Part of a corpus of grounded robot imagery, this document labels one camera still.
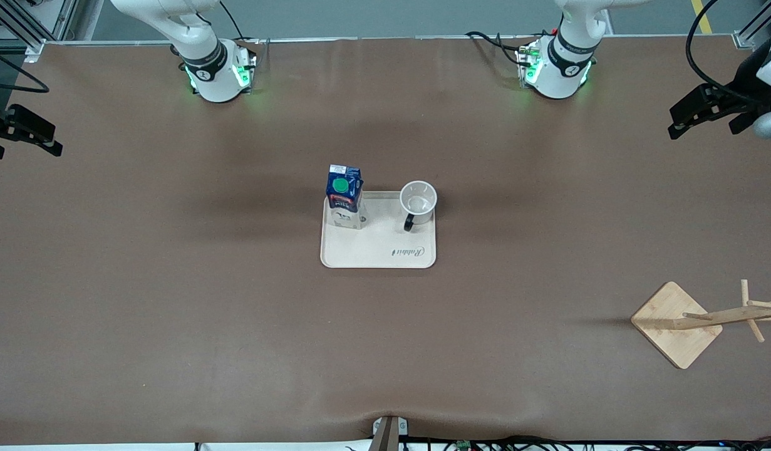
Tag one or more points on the blue milk carton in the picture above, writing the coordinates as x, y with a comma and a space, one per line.
344, 197

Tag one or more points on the white smiley mug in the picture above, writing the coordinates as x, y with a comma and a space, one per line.
418, 202

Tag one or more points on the aluminium frame profile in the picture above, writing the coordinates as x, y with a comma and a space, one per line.
751, 31
22, 25

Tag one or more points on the beige rectangular tray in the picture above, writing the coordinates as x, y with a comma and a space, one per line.
385, 247

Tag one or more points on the small green circuit board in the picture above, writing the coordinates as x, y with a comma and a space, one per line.
465, 445

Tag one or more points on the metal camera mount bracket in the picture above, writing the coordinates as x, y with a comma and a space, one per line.
388, 435

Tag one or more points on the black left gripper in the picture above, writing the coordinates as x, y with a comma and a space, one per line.
738, 94

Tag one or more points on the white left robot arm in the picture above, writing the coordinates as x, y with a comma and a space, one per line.
564, 62

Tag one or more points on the wooden cup rack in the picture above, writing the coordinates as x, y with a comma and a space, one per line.
673, 326

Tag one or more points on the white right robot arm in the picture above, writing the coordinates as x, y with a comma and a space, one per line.
206, 62

